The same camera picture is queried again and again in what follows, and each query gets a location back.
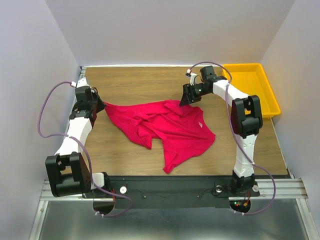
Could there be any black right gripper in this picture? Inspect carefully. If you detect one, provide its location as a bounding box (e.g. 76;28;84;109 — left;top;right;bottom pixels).
178;82;210;107

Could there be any pink red t shirt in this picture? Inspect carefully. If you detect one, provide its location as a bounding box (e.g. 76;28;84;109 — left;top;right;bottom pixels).
104;99;216;174

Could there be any yellow plastic tray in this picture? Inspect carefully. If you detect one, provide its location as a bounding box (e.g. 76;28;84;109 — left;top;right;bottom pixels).
222;63;281;118

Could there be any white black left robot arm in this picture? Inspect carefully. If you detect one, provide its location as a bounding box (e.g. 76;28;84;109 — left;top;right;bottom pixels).
45;83;111;197

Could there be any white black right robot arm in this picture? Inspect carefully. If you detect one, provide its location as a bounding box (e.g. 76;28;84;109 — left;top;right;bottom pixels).
179;65;263;195

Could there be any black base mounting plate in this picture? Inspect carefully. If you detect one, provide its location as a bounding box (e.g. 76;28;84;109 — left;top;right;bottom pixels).
82;175;261;210

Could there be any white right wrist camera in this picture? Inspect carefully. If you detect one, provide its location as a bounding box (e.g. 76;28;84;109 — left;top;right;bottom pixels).
185;69;199;86

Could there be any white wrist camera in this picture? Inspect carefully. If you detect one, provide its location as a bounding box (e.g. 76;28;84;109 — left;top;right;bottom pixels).
75;77;90;88
185;69;199;86

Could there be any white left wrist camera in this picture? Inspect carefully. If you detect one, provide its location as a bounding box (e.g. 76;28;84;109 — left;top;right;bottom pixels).
75;77;90;88

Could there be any aluminium frame rail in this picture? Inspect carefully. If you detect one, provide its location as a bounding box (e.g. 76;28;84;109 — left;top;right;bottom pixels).
39;179;308;201

